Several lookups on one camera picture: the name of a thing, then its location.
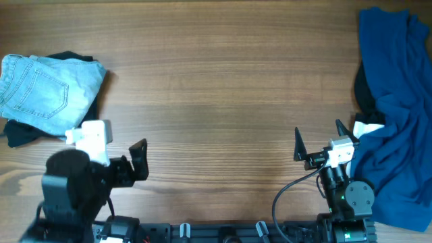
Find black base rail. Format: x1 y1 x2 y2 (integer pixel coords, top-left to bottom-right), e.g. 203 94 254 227
134 221 377 243

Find dark blue shirt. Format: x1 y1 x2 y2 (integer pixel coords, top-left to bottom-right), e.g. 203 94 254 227
350 7 431 232

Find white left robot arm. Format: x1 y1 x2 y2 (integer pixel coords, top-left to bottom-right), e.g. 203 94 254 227
20 139 149 242

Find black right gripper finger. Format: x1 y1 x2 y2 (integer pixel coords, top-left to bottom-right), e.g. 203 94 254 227
335 119 360 144
294 127 307 161

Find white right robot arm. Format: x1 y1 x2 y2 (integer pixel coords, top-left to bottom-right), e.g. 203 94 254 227
294 120 377 243

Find black folded t-shirt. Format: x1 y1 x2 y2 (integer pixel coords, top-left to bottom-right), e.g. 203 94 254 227
1 51 99 148

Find light blue denim shorts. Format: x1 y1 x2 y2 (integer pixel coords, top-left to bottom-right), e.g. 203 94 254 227
1 54 107 136

